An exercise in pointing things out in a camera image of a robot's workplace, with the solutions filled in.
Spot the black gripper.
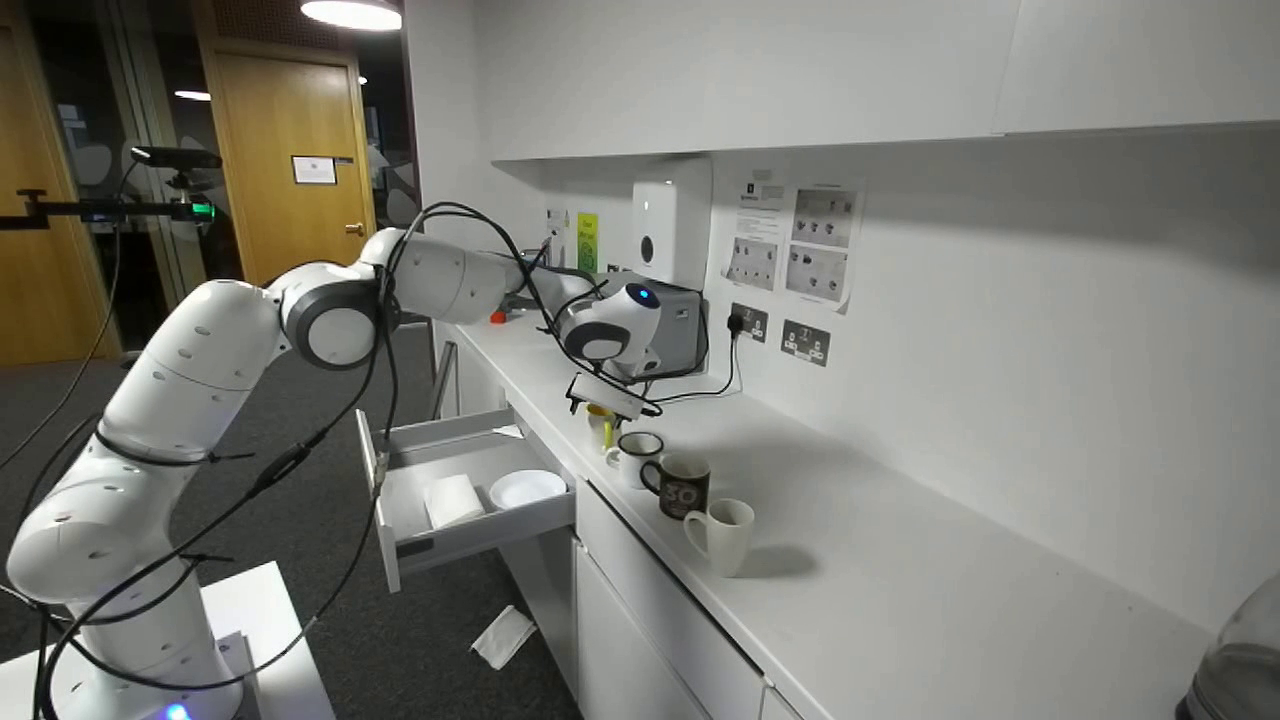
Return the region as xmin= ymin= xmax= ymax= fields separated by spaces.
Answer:
xmin=563 ymin=371 xmax=662 ymax=418

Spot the white cup yellow handle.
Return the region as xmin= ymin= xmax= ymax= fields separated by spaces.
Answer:
xmin=583 ymin=405 xmax=629 ymax=456

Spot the grey open drawer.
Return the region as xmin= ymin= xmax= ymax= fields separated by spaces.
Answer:
xmin=352 ymin=405 xmax=581 ymax=594

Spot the white mug blue rim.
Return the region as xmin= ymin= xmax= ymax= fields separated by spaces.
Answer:
xmin=611 ymin=428 xmax=668 ymax=489

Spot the silver microwave oven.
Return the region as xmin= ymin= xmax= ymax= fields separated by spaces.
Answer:
xmin=652 ymin=279 xmax=712 ymax=388

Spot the black printed mug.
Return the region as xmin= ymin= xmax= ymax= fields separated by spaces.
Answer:
xmin=637 ymin=452 xmax=716 ymax=522

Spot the white round plate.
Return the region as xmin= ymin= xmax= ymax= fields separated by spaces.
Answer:
xmin=483 ymin=465 xmax=572 ymax=516

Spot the white paper towel dispenser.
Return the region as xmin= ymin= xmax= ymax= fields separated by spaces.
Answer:
xmin=629 ymin=175 xmax=678 ymax=289

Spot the plain white mug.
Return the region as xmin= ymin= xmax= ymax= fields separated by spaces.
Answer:
xmin=678 ymin=493 xmax=759 ymax=581

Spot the white paper napkin stack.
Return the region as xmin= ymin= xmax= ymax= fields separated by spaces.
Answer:
xmin=418 ymin=473 xmax=488 ymax=534

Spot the paper notice with socket photo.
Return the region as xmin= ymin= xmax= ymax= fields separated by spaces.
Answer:
xmin=725 ymin=173 xmax=790 ymax=297

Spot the white base cabinet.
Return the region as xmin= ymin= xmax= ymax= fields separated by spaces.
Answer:
xmin=430 ymin=317 xmax=811 ymax=720

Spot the white paper sheet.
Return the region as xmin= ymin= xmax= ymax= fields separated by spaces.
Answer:
xmin=469 ymin=598 xmax=541 ymax=673

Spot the wooden door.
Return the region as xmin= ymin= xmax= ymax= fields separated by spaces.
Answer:
xmin=197 ymin=34 xmax=385 ymax=292

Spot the white door sign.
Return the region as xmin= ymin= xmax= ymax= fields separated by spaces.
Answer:
xmin=289 ymin=151 xmax=339 ymax=187

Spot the round ceiling lamp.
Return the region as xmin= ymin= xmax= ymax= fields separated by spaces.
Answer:
xmin=295 ymin=0 xmax=406 ymax=34

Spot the grey dome object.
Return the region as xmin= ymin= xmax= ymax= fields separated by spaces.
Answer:
xmin=1173 ymin=573 xmax=1280 ymax=720

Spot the black microwave power cable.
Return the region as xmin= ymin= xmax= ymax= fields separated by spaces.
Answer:
xmin=637 ymin=330 xmax=742 ymax=407

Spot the yellow green wall sign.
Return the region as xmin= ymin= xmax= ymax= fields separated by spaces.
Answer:
xmin=572 ymin=211 xmax=602 ymax=279

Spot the wall socket with plug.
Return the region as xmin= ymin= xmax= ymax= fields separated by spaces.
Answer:
xmin=725 ymin=301 xmax=772 ymax=342

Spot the steel double wall socket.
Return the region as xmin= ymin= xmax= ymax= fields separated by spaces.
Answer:
xmin=776 ymin=317 xmax=837 ymax=369

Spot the white wall cabinet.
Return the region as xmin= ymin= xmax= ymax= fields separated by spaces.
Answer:
xmin=477 ymin=0 xmax=1280 ymax=167

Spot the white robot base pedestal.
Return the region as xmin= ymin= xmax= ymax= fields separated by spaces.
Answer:
xmin=0 ymin=554 xmax=336 ymax=720

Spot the black camera on stand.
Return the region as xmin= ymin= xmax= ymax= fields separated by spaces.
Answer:
xmin=0 ymin=141 xmax=225 ymax=232

